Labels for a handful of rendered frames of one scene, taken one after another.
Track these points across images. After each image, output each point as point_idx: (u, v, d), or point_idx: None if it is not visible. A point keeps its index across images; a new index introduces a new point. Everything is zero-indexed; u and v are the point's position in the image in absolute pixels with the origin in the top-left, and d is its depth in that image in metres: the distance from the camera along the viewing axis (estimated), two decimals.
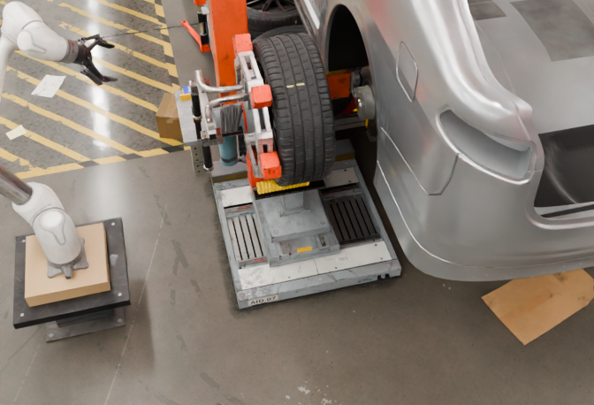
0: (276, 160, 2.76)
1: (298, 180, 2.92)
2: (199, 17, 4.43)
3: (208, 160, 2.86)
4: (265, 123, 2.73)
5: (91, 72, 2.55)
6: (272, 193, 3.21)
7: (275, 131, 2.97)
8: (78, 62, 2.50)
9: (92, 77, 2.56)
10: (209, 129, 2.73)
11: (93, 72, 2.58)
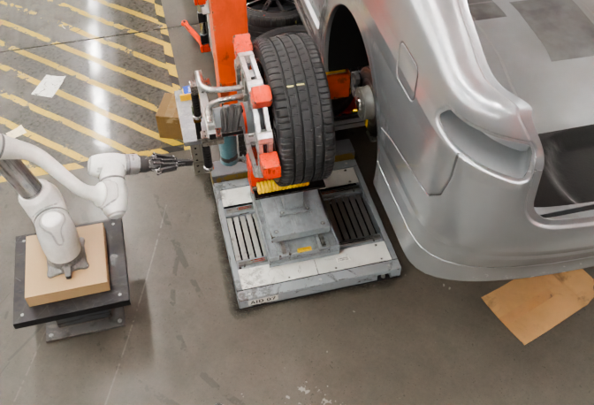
0: (276, 160, 2.76)
1: (298, 180, 2.92)
2: (199, 17, 4.43)
3: (208, 160, 2.86)
4: (265, 123, 2.73)
5: (163, 167, 2.92)
6: (272, 193, 3.21)
7: (275, 131, 2.97)
8: (145, 167, 2.90)
9: (167, 169, 2.93)
10: (209, 129, 2.73)
11: (168, 166, 2.96)
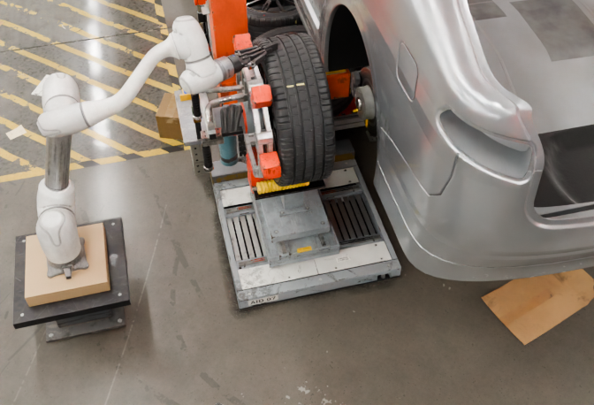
0: (276, 160, 2.76)
1: (298, 180, 2.92)
2: (199, 17, 4.43)
3: (208, 160, 2.86)
4: (265, 123, 2.73)
5: None
6: (272, 193, 3.21)
7: (275, 131, 2.97)
8: None
9: (245, 51, 2.75)
10: (209, 129, 2.73)
11: (251, 51, 2.73)
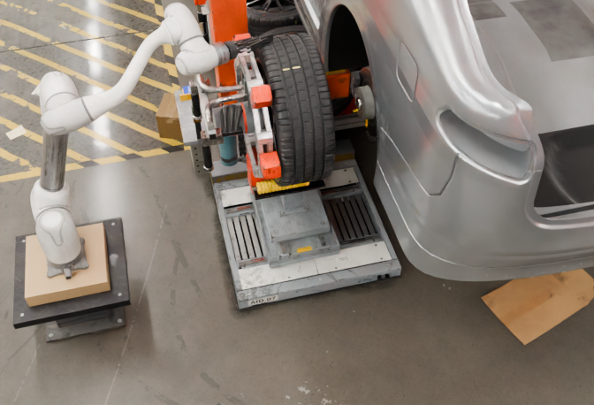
0: (276, 160, 2.76)
1: (300, 172, 2.85)
2: (199, 17, 4.43)
3: (208, 160, 2.86)
4: (265, 123, 2.73)
5: None
6: (272, 193, 3.21)
7: (275, 128, 2.95)
8: None
9: None
10: (209, 129, 2.73)
11: (247, 41, 2.79)
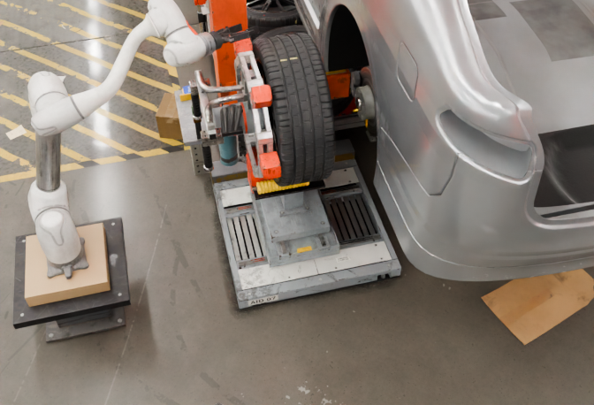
0: (276, 160, 2.76)
1: (300, 165, 2.81)
2: (199, 17, 4.43)
3: (208, 160, 2.86)
4: (265, 123, 2.73)
5: None
6: (272, 193, 3.21)
7: (275, 126, 2.94)
8: None
9: None
10: (209, 129, 2.73)
11: (222, 32, 2.82)
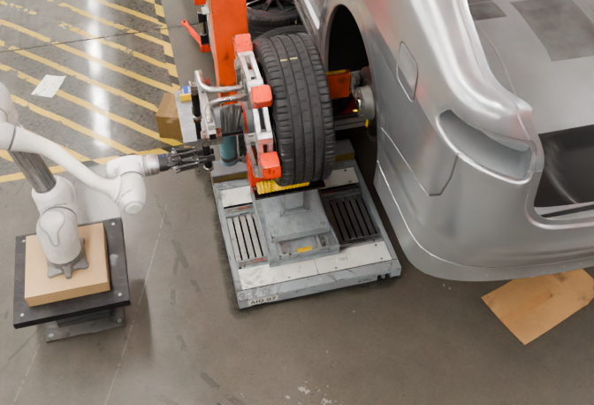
0: (276, 160, 2.76)
1: (300, 165, 2.81)
2: (199, 17, 4.43)
3: None
4: (265, 123, 2.73)
5: (179, 153, 2.88)
6: (272, 193, 3.21)
7: (275, 126, 2.94)
8: None
9: (183, 150, 2.88)
10: (209, 129, 2.73)
11: (186, 152, 2.86)
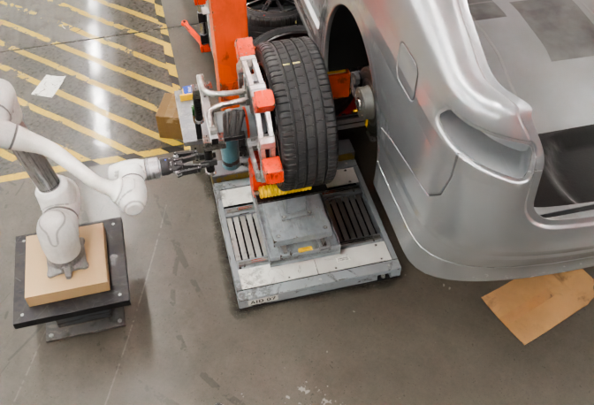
0: (278, 165, 2.74)
1: (303, 171, 2.79)
2: (199, 17, 4.43)
3: None
4: (268, 127, 2.71)
5: (181, 156, 2.86)
6: (275, 197, 3.19)
7: (277, 130, 2.92)
8: None
9: (185, 154, 2.87)
10: (210, 133, 2.71)
11: (188, 156, 2.84)
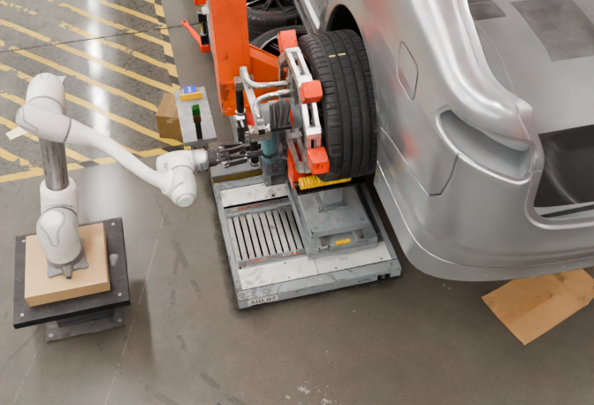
0: (324, 156, 2.77)
1: (347, 161, 2.83)
2: (199, 17, 4.43)
3: (255, 156, 2.88)
4: (314, 118, 2.75)
5: (227, 149, 2.90)
6: (314, 188, 3.23)
7: (320, 121, 2.96)
8: None
9: (230, 146, 2.90)
10: (258, 125, 2.75)
11: (234, 148, 2.88)
